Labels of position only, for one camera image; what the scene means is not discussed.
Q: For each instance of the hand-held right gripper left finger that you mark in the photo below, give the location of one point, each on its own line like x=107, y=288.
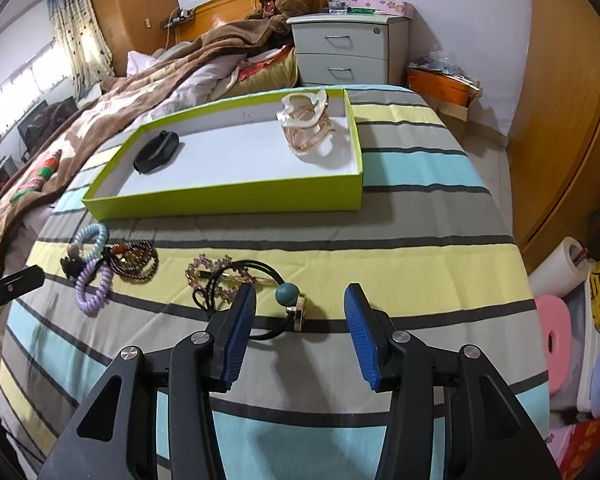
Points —
x=237, y=330

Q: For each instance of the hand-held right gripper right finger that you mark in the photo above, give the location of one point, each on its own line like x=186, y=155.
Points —
x=362, y=330

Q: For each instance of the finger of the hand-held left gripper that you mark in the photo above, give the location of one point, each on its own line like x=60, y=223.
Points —
x=15, y=285

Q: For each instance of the green shallow cardboard box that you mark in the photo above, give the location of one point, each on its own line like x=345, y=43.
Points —
x=240, y=155

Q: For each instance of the striped bed sheet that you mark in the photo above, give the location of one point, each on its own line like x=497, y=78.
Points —
x=430, y=270

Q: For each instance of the black chair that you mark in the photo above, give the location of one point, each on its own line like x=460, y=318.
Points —
x=45, y=125

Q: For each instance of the black wristband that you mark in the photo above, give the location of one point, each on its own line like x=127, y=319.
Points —
x=142, y=161

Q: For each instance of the window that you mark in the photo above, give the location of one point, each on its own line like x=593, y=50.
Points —
x=15, y=95

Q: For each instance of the amber hair claw clip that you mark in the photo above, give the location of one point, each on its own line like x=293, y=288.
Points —
x=307, y=145

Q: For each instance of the brown printed blanket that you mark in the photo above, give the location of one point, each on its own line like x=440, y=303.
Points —
x=105, y=105

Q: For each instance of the white paper roll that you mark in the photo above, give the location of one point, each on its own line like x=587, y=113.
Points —
x=555, y=267

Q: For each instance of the clear hair claw clip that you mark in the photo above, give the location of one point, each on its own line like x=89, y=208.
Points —
x=290, y=117

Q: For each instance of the white duvet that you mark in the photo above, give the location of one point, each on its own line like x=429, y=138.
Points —
x=190, y=91

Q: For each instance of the orange storage box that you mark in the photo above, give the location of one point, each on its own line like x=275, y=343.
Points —
x=440, y=91

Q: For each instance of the patterned window curtain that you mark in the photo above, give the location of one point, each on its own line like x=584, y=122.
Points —
x=77, y=40

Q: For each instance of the yellow-green pillow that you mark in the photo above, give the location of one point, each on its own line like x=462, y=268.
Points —
x=275, y=74

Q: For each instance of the clear plastic bag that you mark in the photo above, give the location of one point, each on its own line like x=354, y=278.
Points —
x=440, y=62

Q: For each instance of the grey three-drawer nightstand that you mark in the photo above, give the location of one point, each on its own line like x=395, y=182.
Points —
x=340, y=45

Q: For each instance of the large wooden wardrobe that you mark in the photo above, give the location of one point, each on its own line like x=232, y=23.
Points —
x=565, y=110

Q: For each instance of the wooden corner wardrobe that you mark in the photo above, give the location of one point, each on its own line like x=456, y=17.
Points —
x=130, y=0

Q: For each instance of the power strip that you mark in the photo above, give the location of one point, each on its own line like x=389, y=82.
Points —
x=180, y=16

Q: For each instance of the wooden bed headboard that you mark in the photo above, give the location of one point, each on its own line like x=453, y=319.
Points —
x=220, y=10

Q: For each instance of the pink flowered box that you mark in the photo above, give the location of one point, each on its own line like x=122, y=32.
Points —
x=380, y=5

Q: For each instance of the clear glass container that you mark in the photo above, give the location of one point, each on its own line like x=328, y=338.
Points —
x=337, y=0

